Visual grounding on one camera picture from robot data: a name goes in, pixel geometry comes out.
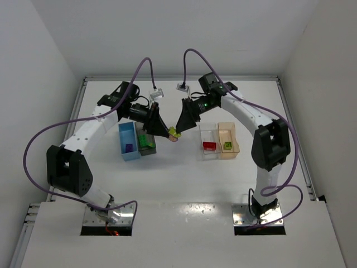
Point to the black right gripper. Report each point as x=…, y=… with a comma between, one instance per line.
x=187, y=110

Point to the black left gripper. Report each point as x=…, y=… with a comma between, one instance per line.
x=152, y=118

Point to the dark green lego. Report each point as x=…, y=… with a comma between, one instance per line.
x=143, y=140

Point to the tan lego brick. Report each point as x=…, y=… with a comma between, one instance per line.
x=172, y=138

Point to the red lego brick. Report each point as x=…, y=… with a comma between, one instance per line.
x=209, y=146

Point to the lime green lego brick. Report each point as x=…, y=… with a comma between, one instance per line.
x=227, y=146

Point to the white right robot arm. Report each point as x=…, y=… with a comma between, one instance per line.
x=271, y=141

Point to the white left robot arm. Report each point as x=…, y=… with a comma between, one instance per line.
x=67, y=167

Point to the smoky grey plastic bin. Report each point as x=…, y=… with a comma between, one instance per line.
x=144, y=151

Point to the clear plastic bin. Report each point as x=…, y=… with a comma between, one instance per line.
x=209, y=132

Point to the light blue plastic bin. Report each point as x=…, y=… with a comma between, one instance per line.
x=127, y=134

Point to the orange translucent plastic bin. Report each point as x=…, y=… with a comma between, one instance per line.
x=227, y=140

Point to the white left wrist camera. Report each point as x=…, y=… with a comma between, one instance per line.
x=155, y=94

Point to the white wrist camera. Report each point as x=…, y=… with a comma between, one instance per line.
x=183, y=87
x=155, y=94

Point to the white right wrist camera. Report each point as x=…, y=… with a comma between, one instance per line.
x=183, y=87

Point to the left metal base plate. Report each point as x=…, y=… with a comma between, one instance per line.
x=120, y=217

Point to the metal base plate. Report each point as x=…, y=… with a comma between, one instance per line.
x=242, y=217
x=120, y=217

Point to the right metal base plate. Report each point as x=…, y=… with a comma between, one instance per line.
x=242, y=217

